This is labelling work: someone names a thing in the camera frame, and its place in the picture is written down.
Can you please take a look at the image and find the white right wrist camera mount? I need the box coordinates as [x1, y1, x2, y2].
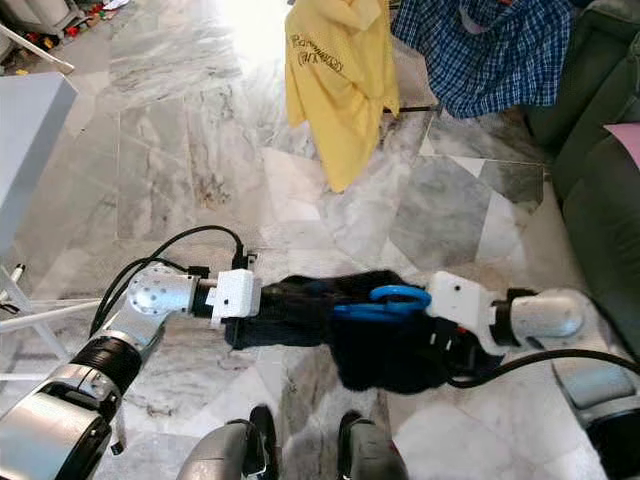
[425, 270, 501, 351]

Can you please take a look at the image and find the silver right robot leg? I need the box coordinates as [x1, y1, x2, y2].
[335, 408, 411, 480]

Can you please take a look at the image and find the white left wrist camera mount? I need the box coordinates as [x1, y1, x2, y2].
[208, 268, 263, 326]

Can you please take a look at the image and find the blue plaid shirt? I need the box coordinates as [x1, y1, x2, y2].
[390, 0, 573, 121]

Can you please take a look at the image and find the dark green sofa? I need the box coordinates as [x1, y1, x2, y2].
[525, 0, 640, 361]

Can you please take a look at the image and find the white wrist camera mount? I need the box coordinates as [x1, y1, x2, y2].
[425, 270, 501, 351]
[208, 268, 263, 326]

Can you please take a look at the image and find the beige plastic chair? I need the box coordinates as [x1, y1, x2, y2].
[0, 22, 76, 75]

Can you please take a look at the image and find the silver left robot leg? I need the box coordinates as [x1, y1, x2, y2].
[178, 405, 276, 480]

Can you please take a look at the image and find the pink cloth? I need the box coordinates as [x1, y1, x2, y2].
[605, 122, 640, 171]

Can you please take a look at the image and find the grey storage cart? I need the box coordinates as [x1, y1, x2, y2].
[0, 0, 86, 41]

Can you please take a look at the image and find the blue plastic hanger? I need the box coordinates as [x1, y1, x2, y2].
[332, 285, 433, 321]

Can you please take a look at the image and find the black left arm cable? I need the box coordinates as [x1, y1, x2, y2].
[88, 225, 256, 336]

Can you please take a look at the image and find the yellow shirt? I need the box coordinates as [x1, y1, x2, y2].
[285, 0, 401, 194]

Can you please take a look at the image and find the navy knit sweater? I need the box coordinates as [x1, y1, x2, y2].
[226, 270, 496, 394]

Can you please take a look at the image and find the silver robot leg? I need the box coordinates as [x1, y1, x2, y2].
[335, 408, 411, 480]
[178, 405, 276, 480]

